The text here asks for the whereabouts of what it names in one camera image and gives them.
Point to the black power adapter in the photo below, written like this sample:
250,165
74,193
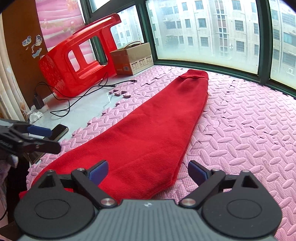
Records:
38,101

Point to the pink foam puzzle mat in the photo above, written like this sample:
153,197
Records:
244,126

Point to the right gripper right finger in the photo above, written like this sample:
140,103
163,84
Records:
208,184

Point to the red plastic stool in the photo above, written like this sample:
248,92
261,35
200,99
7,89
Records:
65,68

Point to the brown cardboard box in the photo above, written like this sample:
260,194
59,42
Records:
132,59

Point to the crumpled white tissue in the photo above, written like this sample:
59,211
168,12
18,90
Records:
34,116

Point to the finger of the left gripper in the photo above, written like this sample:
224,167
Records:
39,131
41,145

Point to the panda wall stickers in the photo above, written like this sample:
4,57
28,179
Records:
35,46

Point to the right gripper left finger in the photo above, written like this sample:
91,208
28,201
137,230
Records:
86,183

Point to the red sweatpants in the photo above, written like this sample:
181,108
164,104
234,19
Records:
145,149

